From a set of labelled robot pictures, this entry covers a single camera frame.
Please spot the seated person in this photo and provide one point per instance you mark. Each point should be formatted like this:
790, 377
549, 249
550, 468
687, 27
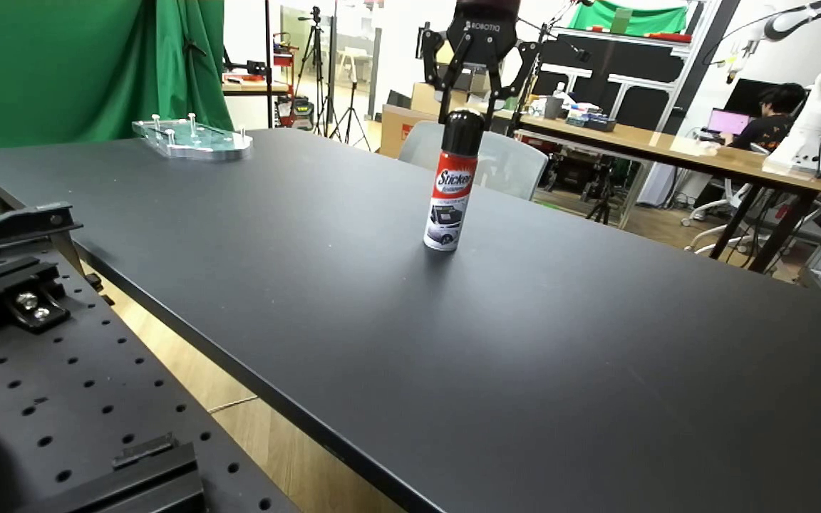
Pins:
774, 118

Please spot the red white spray can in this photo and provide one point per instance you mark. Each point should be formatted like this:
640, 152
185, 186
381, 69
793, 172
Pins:
449, 199

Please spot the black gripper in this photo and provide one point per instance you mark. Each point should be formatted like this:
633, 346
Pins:
509, 82

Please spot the camera tripod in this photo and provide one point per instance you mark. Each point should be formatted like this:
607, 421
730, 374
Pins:
316, 59

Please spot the wooden desk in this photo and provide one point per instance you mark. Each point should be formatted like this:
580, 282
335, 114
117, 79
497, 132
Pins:
686, 152

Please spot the black perforated breadboard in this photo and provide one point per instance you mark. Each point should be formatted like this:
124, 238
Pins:
90, 416

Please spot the black bottle lid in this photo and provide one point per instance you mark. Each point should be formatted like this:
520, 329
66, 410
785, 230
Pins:
463, 132

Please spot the clear acrylic plate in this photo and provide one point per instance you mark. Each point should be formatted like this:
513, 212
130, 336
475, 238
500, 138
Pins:
192, 141

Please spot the green screen cloth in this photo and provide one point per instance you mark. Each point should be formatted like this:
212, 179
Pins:
87, 69

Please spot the white humanoid robot arm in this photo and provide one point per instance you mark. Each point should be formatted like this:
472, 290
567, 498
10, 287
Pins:
814, 102

